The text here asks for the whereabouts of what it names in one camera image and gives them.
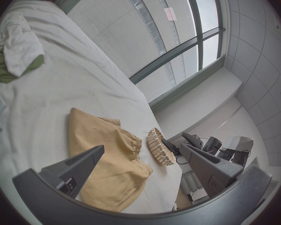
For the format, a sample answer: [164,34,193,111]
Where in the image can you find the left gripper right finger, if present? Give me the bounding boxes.
[180,143,244,198]

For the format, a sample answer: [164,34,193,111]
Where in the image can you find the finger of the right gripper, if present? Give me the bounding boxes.
[182,132,203,147]
[161,138,180,156]

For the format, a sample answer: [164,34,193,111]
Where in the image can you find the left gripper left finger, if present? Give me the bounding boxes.
[40,145,105,197]

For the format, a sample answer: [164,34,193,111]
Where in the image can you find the tan shorts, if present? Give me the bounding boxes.
[69,107,153,213]

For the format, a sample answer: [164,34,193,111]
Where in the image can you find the round woven basket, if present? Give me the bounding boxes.
[147,128,176,166]

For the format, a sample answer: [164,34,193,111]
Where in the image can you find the bed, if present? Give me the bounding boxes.
[0,0,192,214]

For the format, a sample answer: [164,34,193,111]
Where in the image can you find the green garment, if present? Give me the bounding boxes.
[0,54,44,84]

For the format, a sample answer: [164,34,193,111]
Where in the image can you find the white garment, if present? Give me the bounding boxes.
[0,12,44,77]

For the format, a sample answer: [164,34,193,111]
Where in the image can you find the window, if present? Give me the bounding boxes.
[66,0,226,107]

